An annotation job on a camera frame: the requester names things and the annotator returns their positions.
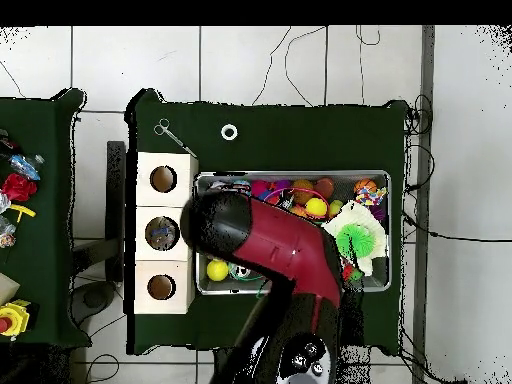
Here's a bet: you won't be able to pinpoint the clear bottle blue label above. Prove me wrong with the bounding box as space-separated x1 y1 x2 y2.
148 218 179 250

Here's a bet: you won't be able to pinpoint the large green spiky toy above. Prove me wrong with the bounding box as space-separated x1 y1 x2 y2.
335 223 376 259

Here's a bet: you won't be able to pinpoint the wooden box with three holes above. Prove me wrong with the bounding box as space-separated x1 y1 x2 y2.
134 151 200 315

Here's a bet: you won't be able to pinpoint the yellow smiley ball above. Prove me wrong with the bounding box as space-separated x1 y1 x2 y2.
306 197 329 219

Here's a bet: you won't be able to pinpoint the plain yellow ball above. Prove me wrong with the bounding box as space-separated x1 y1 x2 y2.
206 258 230 282

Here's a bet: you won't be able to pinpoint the dark green tablecloth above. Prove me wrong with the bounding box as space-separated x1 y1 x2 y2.
0 88 91 348
125 88 409 356

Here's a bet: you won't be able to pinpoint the orange basketball toy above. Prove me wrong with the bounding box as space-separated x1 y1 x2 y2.
353 178 378 195

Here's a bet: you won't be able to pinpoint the silver scissors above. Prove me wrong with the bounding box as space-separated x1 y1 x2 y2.
153 118 198 158

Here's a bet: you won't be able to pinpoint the colourful spotted cloth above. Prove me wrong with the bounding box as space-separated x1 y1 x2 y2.
354 186 388 208

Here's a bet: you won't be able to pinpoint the cream knitted cloth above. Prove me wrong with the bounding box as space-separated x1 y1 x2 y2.
322 200 388 277

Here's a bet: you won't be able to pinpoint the black upright panel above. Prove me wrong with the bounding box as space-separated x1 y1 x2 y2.
105 140 127 281

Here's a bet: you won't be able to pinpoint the yellow plastic piece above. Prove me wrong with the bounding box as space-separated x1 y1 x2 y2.
9 203 37 224

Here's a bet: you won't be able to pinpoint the blue and clear packet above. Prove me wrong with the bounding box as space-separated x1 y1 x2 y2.
9 153 45 181

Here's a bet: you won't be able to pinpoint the red crumpled item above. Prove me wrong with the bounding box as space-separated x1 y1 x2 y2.
1 172 38 202

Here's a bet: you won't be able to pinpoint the clear plastic packet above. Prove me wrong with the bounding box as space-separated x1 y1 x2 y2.
0 215 17 249

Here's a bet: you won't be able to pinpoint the beige box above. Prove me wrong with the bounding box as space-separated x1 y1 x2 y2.
0 272 20 306

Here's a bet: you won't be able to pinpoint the yellow emergency stop button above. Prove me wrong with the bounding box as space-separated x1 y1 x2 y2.
0 299 32 340

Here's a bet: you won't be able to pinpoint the wire mesh bin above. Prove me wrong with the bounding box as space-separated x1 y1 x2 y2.
194 170 392 296

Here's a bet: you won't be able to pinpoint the thin black cable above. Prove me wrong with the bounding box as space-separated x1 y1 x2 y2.
402 214 512 244
283 25 328 107
251 25 293 106

